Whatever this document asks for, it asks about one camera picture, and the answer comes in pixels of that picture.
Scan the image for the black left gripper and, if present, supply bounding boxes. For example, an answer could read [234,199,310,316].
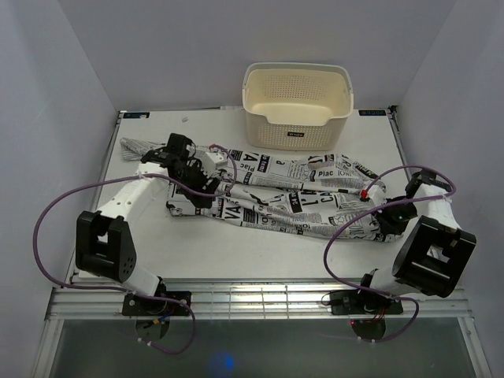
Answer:
[171,158,219,209]

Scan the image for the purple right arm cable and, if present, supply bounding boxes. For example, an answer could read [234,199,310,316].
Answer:
[318,165,458,343]

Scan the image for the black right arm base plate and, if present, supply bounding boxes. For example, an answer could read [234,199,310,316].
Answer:
[329,290,403,315]

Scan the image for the blue label sticker left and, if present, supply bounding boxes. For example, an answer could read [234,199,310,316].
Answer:
[123,112,150,119]

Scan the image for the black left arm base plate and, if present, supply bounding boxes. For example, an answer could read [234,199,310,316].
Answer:
[120,291,192,317]

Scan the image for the cream perforated plastic basket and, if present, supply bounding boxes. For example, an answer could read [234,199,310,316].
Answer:
[242,62,354,151]

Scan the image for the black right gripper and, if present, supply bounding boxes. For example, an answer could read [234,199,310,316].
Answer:
[371,196,419,235]

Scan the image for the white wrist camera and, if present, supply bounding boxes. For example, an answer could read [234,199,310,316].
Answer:
[201,151,228,176]
[360,185,387,206]

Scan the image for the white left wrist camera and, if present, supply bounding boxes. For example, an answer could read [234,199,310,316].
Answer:
[201,151,228,176]

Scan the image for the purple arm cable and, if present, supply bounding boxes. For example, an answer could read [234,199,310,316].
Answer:
[33,143,239,355]
[318,165,458,343]

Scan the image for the blue label sticker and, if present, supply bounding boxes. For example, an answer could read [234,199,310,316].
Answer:
[123,112,150,119]
[358,109,387,117]

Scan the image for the blue label sticker right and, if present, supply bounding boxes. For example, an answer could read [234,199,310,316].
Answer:
[358,109,387,117]

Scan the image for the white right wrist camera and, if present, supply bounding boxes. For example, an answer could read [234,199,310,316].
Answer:
[360,185,387,206]

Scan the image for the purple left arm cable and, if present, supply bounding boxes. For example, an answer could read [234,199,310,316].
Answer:
[33,143,239,355]

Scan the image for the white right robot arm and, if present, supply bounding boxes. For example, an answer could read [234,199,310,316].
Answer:
[355,168,476,313]

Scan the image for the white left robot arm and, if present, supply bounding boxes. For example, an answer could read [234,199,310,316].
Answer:
[76,133,232,315]

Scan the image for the newspaper print trousers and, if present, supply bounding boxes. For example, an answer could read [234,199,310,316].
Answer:
[119,135,398,243]

